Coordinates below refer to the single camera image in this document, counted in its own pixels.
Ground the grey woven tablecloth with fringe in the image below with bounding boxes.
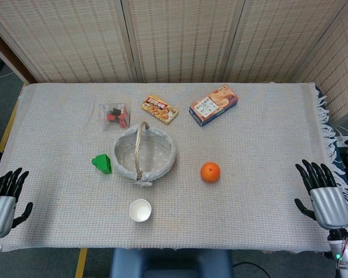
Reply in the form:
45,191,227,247
0,82,348,253

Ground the white power strip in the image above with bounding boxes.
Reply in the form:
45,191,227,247
335,125,348,148

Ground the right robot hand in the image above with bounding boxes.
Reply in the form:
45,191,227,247
294,158,348,231

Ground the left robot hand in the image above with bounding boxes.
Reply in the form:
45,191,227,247
0,167,34,239

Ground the white paper cup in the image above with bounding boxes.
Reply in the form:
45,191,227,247
129,198,153,223

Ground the clear bag of red blocks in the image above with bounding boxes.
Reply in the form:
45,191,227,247
99,102,132,131

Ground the bamboo folding screen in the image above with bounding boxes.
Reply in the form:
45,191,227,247
0,0,348,122

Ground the black cable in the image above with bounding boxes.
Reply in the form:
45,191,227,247
231,261,262,270

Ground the yellow curry box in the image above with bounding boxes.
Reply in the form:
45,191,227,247
141,94,179,126

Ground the orange and blue biscuit box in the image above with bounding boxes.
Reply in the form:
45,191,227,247
188,84,239,127

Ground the orange fruit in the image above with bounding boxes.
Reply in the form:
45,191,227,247
200,161,221,183

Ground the wicker basket with cloth liner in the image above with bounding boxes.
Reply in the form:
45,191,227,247
111,121,177,187

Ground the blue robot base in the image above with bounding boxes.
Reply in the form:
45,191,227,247
109,247,233,278

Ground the green plastic triangular block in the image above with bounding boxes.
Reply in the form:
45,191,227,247
91,153,113,175

